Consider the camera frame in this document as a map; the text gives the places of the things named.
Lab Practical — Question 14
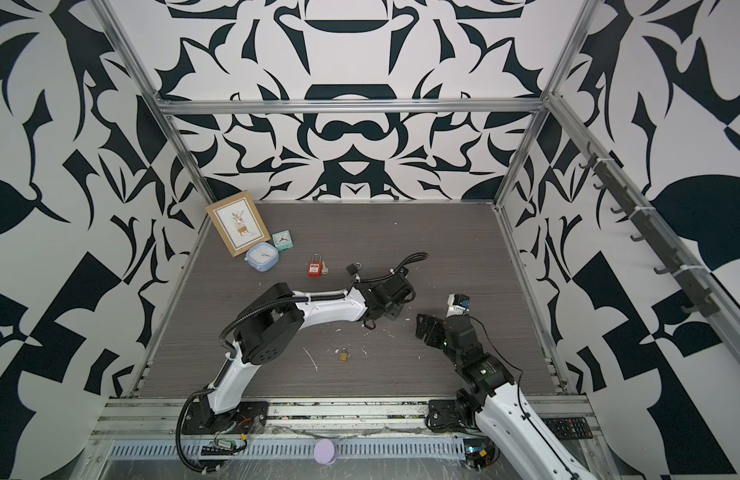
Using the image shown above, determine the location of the small black padlock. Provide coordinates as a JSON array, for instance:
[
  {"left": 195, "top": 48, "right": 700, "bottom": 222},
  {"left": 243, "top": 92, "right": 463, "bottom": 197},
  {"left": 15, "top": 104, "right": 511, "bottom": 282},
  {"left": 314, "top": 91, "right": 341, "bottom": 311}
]
[{"left": 346, "top": 262, "right": 362, "bottom": 276}]

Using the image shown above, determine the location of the red padlock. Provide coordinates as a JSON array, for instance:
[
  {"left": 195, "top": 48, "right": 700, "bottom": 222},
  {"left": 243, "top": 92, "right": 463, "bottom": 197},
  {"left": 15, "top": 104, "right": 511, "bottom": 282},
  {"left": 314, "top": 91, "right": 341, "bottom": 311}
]
[{"left": 307, "top": 253, "right": 323, "bottom": 277}]

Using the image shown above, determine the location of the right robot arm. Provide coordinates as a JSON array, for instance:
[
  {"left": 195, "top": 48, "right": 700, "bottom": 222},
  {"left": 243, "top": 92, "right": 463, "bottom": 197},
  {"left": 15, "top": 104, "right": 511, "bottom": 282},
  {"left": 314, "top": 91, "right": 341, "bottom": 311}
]
[{"left": 416, "top": 314, "right": 594, "bottom": 479}]

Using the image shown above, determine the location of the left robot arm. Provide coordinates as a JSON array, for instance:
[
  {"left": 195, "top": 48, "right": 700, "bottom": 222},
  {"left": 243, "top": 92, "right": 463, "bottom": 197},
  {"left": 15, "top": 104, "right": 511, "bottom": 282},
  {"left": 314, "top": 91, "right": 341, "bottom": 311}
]
[{"left": 174, "top": 252, "right": 428, "bottom": 474}]

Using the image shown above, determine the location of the right circuit board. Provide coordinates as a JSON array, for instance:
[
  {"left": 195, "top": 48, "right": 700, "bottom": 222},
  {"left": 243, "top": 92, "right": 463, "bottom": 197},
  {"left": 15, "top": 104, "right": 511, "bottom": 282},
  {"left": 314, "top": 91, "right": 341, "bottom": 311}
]
[{"left": 463, "top": 437, "right": 500, "bottom": 471}]

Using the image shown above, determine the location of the circuit board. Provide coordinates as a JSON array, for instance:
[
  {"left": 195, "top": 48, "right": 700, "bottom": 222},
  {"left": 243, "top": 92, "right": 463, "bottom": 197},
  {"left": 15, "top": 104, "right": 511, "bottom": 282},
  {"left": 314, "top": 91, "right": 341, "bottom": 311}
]
[
  {"left": 201, "top": 435, "right": 248, "bottom": 456},
  {"left": 463, "top": 437, "right": 500, "bottom": 471}
]

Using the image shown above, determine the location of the black remote control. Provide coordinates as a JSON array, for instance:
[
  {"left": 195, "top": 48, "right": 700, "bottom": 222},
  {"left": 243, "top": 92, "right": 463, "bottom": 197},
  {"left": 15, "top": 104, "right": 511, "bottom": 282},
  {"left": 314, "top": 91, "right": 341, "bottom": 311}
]
[{"left": 543, "top": 417, "right": 593, "bottom": 440}]

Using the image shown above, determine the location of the green square alarm clock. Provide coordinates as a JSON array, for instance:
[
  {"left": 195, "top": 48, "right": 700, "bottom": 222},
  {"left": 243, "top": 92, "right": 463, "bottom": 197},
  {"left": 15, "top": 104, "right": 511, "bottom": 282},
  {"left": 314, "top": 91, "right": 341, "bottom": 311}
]
[{"left": 272, "top": 230, "right": 294, "bottom": 251}]

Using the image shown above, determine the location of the blue square alarm clock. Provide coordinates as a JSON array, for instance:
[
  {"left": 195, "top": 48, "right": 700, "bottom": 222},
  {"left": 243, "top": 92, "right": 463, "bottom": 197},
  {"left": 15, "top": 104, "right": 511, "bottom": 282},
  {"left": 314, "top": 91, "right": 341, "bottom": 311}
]
[{"left": 245, "top": 242, "right": 280, "bottom": 273}]

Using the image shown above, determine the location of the purple round lid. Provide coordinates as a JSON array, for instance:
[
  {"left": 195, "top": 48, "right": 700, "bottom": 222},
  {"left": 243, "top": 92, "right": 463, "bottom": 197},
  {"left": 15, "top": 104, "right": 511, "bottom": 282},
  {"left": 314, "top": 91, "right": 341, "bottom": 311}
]
[{"left": 313, "top": 439, "right": 338, "bottom": 465}]

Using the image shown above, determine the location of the left circuit board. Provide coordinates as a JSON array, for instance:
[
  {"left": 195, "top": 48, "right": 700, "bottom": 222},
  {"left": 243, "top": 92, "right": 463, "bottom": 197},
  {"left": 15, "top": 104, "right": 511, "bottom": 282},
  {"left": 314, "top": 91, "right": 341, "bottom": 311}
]
[{"left": 201, "top": 435, "right": 248, "bottom": 456}]

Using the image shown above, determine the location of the black coat hook rack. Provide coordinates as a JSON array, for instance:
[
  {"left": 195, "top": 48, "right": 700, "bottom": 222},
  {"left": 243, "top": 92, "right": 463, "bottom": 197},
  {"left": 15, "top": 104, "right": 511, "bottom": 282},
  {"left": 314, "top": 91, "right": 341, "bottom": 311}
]
[{"left": 581, "top": 152, "right": 722, "bottom": 318}]

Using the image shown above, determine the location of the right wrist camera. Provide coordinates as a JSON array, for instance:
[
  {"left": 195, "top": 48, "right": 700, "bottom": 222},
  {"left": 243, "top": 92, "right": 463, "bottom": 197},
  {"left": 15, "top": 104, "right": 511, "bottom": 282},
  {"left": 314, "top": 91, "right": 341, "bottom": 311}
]
[{"left": 446, "top": 294, "right": 471, "bottom": 318}]

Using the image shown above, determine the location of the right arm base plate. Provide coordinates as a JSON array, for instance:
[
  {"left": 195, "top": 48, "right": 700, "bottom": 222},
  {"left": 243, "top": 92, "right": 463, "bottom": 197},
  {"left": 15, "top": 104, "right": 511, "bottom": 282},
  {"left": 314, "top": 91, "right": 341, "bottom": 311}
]
[{"left": 424, "top": 398, "right": 478, "bottom": 433}]

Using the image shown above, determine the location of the wooden picture frame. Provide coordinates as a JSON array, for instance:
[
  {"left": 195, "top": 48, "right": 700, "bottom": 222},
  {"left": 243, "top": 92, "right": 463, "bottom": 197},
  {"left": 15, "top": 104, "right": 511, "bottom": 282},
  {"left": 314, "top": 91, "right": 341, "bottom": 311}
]
[{"left": 206, "top": 191, "right": 271, "bottom": 257}]

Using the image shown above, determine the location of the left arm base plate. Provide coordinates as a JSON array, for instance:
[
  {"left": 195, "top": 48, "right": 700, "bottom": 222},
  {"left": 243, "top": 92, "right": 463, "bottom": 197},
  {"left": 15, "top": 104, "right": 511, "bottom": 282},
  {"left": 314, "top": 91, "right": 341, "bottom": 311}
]
[{"left": 181, "top": 397, "right": 269, "bottom": 435}]

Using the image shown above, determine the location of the white slotted cable duct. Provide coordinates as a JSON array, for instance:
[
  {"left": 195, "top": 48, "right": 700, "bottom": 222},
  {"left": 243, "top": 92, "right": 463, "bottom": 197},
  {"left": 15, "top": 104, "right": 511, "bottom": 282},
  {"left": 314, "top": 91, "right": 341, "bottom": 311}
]
[{"left": 108, "top": 437, "right": 468, "bottom": 461}]

